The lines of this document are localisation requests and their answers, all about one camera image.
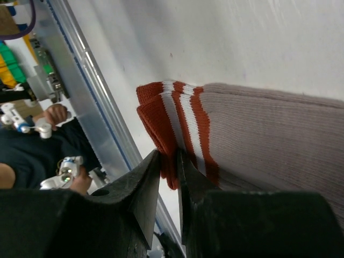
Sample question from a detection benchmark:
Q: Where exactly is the aluminium rail frame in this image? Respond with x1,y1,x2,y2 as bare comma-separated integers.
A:
33,0,186,256

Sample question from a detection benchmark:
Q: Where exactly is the operator dark shirt torso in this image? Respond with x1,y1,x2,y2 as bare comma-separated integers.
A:
1,118,101,189

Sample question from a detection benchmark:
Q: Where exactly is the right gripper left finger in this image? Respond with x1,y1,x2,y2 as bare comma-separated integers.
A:
1,150,160,257

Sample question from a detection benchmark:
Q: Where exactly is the taupe sock red striped cuff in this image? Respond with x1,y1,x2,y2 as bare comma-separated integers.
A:
136,80,343,224

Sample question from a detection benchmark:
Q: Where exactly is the operator hand upper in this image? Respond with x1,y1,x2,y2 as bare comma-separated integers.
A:
42,104,69,131

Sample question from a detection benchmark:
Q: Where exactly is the white teleoperation controller upper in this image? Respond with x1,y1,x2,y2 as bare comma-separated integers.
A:
1,103,53,140

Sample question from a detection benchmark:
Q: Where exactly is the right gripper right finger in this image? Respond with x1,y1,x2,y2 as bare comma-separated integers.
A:
176,150,343,257

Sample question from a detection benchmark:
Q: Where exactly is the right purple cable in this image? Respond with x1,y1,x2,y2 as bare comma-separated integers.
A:
0,0,37,41

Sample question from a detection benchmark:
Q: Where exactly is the green circuit board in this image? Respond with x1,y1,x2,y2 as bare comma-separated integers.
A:
29,38,70,103

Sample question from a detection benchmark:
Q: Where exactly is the white teleoperation controller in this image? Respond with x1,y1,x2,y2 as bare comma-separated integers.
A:
40,156,83,190
1,103,53,140

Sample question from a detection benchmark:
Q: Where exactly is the white teleoperation controller lower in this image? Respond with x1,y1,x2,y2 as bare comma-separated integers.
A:
40,156,83,190

